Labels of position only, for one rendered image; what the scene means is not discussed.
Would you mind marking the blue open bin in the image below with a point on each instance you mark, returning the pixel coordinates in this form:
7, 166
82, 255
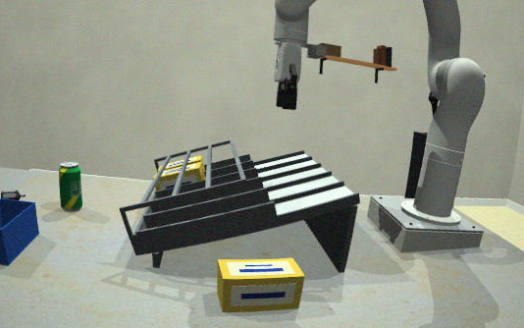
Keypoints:
20, 232

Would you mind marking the green drink can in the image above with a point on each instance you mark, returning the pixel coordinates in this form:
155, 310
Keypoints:
70, 186

